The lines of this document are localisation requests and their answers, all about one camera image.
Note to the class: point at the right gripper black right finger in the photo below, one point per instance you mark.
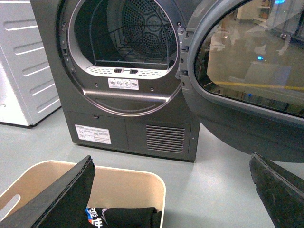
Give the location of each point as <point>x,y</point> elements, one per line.
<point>281,192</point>

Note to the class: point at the cream plastic laundry hamper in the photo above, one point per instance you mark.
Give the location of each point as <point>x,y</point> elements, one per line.
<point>112,188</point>

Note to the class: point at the dark grey tumble dryer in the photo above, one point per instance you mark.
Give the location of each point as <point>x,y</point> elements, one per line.
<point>115,65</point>

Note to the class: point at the white appliance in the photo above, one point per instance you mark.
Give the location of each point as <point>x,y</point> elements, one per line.
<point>27,89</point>

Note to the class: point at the black printed t-shirt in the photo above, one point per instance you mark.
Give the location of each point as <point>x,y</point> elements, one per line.
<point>148,217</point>

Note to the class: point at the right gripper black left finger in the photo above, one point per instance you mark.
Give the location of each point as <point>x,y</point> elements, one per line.
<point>60,205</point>

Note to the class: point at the round dryer door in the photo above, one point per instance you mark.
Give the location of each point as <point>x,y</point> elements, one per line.
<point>242,66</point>

